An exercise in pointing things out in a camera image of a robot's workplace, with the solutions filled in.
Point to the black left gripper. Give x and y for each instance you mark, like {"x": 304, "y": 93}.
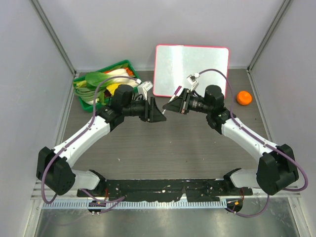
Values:
{"x": 151, "y": 113}

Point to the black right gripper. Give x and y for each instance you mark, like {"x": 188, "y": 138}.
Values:
{"x": 180, "y": 104}

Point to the purple capped marker pen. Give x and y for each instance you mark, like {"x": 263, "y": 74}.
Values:
{"x": 172, "y": 97}

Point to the pink framed whiteboard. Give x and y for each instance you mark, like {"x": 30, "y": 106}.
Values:
{"x": 174, "y": 63}

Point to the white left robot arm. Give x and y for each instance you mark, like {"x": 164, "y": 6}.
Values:
{"x": 54, "y": 167}

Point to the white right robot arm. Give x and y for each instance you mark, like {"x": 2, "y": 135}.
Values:
{"x": 276, "y": 169}

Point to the yellow white napa cabbage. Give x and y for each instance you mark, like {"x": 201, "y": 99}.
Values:
{"x": 113, "y": 84}

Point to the orange tangerine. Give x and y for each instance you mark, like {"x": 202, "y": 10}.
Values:
{"x": 244, "y": 98}

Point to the green bok choy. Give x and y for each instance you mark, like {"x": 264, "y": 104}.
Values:
{"x": 93, "y": 79}

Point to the green scallion bunch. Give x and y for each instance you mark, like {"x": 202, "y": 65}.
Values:
{"x": 87, "y": 95}

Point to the green plastic vegetable tray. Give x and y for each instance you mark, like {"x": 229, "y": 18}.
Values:
{"x": 80, "y": 82}

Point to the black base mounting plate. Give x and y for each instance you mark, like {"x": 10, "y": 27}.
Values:
{"x": 168, "y": 190}

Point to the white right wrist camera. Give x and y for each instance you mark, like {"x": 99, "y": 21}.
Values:
{"x": 193, "y": 81}

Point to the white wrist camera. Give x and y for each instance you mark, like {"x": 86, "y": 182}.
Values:
{"x": 144, "y": 88}
{"x": 193, "y": 81}

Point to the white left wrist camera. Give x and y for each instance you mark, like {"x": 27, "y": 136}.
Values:
{"x": 144, "y": 88}

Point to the white slotted cable duct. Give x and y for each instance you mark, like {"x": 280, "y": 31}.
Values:
{"x": 88, "y": 204}

